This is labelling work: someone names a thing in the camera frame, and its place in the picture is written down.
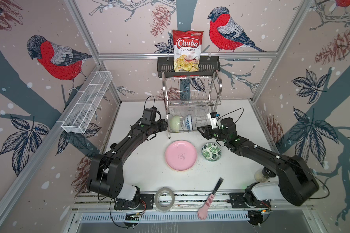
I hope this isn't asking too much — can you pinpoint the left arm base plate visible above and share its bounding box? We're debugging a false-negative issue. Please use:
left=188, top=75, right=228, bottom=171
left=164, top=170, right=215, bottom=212
left=114, top=193, right=155, bottom=210

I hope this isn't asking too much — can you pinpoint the blue white patterned bowl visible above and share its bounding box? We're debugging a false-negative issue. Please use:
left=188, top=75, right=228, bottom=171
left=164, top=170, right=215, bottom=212
left=183, top=114, right=193, bottom=131

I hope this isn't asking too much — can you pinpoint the green leaf patterned bowl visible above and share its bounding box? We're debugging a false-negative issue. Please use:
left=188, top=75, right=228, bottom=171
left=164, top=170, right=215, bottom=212
left=201, top=143, right=222, bottom=162

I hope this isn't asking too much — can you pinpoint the light green bowl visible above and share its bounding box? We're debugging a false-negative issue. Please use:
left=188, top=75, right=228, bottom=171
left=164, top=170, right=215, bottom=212
left=170, top=115, right=181, bottom=132

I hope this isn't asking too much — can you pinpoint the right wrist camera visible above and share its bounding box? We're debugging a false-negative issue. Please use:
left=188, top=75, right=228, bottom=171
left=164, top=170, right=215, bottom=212
left=207, top=112, right=220, bottom=129

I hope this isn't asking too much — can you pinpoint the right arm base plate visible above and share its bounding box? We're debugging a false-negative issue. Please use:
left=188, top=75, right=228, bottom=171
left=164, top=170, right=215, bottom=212
left=229, top=192, right=271, bottom=209

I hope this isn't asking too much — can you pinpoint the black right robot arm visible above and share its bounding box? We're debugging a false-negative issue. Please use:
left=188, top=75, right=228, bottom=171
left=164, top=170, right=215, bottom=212
left=197, top=117, right=319, bottom=206

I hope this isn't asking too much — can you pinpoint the steel two-tier dish rack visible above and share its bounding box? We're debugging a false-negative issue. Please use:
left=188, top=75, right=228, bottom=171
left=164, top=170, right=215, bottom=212
left=162, top=71, right=223, bottom=138

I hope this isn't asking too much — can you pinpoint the clear tape roll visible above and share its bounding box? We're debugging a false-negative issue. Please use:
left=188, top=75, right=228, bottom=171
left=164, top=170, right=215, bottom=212
left=154, top=187, right=175, bottom=213

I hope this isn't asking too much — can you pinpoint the white mesh wall shelf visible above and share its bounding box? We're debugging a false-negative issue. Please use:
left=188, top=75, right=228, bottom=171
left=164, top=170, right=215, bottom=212
left=61, top=71, right=112, bottom=134

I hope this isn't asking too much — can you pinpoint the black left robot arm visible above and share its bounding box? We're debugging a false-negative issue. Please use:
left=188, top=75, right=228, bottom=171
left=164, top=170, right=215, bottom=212
left=87, top=107, right=168, bottom=206

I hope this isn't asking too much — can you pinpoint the pink cat paw spatula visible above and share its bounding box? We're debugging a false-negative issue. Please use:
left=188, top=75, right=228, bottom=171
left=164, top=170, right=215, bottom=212
left=197, top=178, right=224, bottom=220

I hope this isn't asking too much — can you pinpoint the red Chuba cassava chips bag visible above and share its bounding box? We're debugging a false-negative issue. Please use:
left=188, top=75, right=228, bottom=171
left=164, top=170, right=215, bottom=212
left=173, top=30, right=203, bottom=61

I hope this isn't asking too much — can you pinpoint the black wire wall basket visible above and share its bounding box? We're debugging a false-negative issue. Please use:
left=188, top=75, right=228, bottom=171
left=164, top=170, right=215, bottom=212
left=157, top=56, right=220, bottom=78

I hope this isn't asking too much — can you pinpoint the pink plate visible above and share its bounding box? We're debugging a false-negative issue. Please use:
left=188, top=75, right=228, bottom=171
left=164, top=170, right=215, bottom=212
left=165, top=140, right=197, bottom=171

